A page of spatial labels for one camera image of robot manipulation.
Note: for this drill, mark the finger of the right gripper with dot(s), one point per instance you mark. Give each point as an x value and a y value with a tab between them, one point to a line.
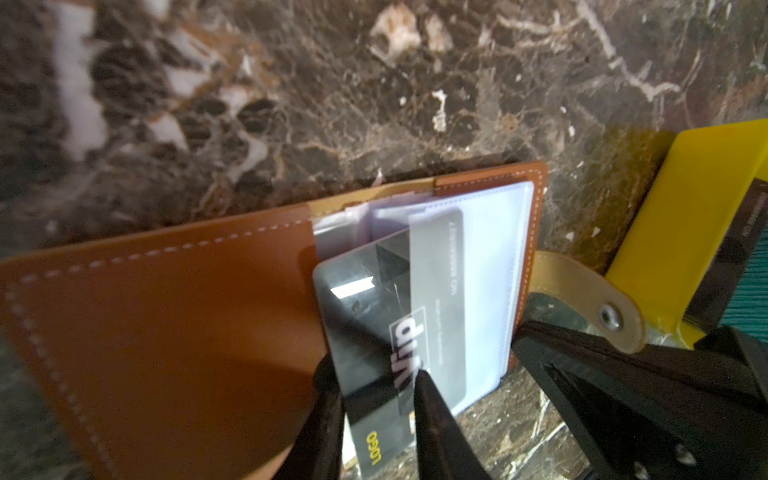
661	413

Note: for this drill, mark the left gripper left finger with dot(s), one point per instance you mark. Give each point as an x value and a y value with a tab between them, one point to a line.
316	452

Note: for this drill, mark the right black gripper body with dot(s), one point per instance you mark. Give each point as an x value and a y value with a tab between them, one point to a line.
746	351

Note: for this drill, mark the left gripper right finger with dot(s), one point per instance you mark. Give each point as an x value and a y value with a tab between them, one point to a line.
442	449

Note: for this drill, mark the brown leather card holder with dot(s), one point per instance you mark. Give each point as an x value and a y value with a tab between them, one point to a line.
188	352

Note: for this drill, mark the yellow plastic card tray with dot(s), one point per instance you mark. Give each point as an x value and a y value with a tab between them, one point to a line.
684	218

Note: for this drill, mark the dark credit card stack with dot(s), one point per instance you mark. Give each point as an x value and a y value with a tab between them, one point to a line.
733	290

